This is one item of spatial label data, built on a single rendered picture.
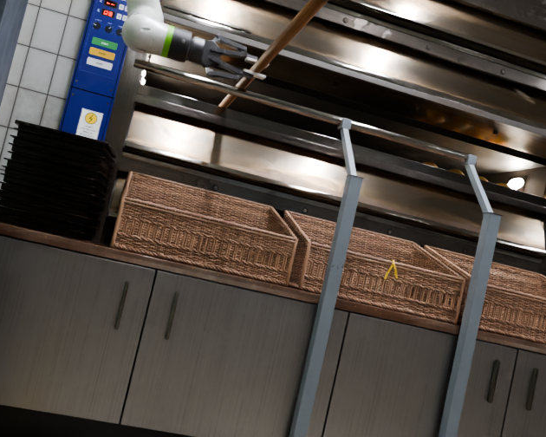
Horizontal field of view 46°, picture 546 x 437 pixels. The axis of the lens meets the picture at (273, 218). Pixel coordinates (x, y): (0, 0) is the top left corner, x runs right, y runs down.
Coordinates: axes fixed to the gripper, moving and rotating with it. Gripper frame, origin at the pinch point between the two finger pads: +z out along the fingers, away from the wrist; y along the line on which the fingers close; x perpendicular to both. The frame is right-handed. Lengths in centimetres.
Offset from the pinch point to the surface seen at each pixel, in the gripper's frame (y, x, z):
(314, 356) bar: 80, 7, 36
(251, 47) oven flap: -19.1, -39.8, 3.4
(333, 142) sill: 4, -53, 46
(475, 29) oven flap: -59, -52, 95
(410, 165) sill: 4, -52, 80
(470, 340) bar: 65, 8, 85
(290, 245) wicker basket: 49, -4, 24
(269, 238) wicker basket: 49, -4, 17
